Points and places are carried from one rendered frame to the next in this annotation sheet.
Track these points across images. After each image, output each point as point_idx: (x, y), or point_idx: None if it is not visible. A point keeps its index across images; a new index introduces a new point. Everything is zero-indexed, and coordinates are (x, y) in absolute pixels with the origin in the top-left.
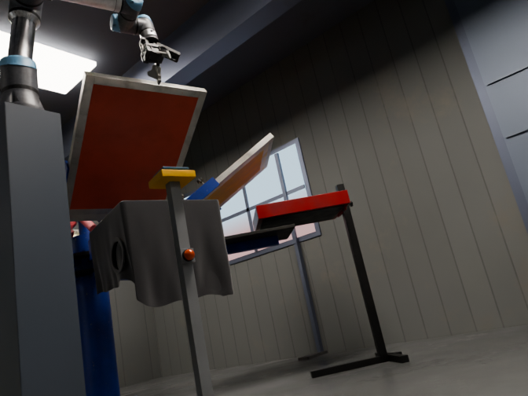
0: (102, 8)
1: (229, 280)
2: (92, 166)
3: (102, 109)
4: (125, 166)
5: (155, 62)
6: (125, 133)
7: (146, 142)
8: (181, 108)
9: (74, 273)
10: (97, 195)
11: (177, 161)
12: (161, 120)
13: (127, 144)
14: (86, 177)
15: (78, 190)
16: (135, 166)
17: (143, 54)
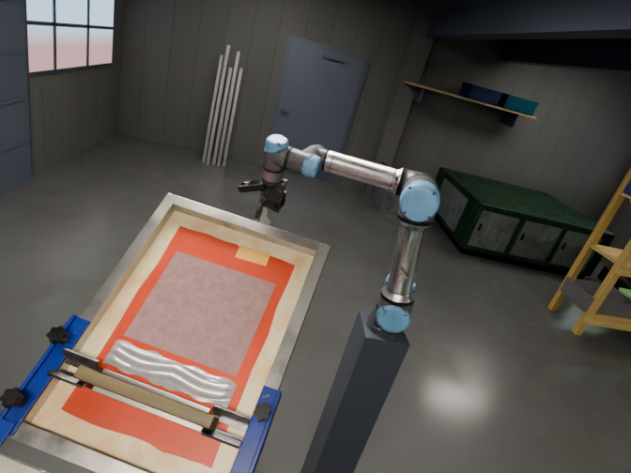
0: (342, 175)
1: None
2: (242, 377)
3: (285, 282)
4: (188, 357)
5: (266, 206)
6: (231, 300)
7: (189, 299)
8: (184, 233)
9: (325, 404)
10: (191, 440)
11: (107, 309)
12: (196, 259)
13: (216, 314)
14: (238, 404)
15: None
16: (171, 349)
17: (282, 204)
